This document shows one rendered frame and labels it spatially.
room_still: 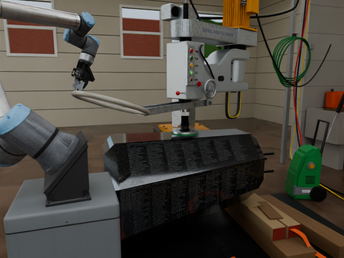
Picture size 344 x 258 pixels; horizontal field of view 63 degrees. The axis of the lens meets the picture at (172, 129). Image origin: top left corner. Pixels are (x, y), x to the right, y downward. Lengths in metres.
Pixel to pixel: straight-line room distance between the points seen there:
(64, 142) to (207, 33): 1.44
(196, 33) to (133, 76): 6.29
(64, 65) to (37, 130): 7.10
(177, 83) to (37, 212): 1.38
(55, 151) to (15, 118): 0.18
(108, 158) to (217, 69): 1.11
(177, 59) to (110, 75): 6.21
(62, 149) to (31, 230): 0.30
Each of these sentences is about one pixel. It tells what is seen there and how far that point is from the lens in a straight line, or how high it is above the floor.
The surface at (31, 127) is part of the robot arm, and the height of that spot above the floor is 1.14.
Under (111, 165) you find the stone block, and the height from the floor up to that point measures 0.73.
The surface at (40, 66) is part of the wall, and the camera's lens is 8.28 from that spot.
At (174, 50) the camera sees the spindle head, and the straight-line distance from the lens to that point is 2.16.
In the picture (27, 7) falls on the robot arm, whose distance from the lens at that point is 1.62.
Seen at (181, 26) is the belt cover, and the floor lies 1.68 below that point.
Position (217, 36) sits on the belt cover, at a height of 1.65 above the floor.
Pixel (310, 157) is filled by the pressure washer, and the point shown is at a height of 0.48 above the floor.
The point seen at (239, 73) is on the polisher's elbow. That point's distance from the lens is 2.65.
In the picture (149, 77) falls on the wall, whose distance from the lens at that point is 8.46.
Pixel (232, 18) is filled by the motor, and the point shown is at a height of 1.83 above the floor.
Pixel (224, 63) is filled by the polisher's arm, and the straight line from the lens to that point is 2.43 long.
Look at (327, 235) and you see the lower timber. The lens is 2.62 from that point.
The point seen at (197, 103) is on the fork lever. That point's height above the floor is 1.13.
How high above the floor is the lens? 1.32
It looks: 10 degrees down
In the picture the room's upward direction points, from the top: straight up
